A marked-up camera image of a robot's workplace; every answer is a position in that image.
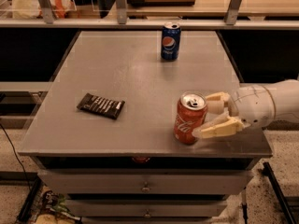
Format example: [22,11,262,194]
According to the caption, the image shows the snack bags on floor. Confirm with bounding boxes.
[27,189,82,224]

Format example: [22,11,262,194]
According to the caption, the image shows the upper drawer metal knob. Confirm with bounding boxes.
[141,182,150,193]

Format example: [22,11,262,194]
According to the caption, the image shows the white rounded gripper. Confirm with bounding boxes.
[192,85,276,139]

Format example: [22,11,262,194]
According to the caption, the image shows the grey drawer cabinet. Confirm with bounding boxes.
[21,31,272,224]

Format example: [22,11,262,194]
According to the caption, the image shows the red object inside drawer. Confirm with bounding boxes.
[132,157,150,163]

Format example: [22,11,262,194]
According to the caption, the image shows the blue pepsi can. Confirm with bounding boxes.
[161,22,181,61]

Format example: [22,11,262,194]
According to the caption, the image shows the lower drawer metal knob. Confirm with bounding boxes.
[143,210,151,218]

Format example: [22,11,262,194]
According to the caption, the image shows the dark chocolate bar wrapper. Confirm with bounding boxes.
[77,93,125,119]

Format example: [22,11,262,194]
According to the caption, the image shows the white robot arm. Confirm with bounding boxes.
[192,79,299,139]

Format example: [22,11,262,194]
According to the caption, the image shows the white orange plastic bag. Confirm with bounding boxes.
[12,0,74,19]

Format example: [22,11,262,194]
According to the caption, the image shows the black cable on floor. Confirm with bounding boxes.
[0,123,32,189]

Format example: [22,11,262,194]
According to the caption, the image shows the drawer metal knob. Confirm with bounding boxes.
[143,210,151,218]
[141,182,150,193]

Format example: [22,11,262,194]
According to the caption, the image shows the red coke can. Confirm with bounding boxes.
[174,91,207,145]

